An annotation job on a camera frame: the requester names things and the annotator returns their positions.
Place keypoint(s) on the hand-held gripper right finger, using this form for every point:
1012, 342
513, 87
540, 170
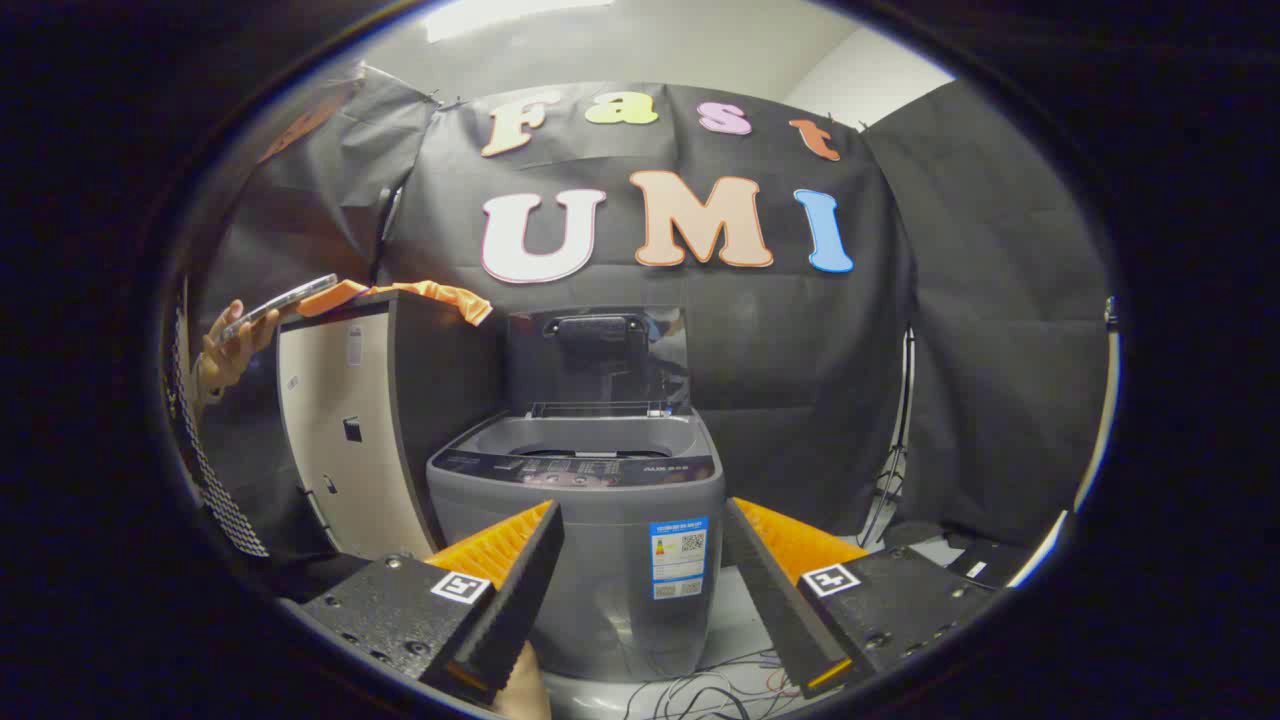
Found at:
770, 600

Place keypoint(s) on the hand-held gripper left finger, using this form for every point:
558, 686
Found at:
520, 590

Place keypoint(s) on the grey washing machine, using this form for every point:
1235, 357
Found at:
600, 560

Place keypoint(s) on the dark transparent washing machine lid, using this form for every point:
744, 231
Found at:
600, 365

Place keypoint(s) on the orange button shirt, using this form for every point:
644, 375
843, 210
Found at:
440, 293

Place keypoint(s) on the flat black box white label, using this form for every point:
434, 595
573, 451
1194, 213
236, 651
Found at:
985, 565

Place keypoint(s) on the black tripod stand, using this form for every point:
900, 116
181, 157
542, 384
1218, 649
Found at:
905, 400

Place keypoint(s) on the dotted dark mesh fabric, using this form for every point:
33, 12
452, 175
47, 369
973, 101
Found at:
225, 500

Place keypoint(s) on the silver smartphone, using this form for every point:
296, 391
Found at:
280, 300

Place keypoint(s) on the ceiling light panel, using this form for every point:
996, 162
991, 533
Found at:
500, 15

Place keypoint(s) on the beige cabinet with dark frame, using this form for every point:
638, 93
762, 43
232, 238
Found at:
340, 470

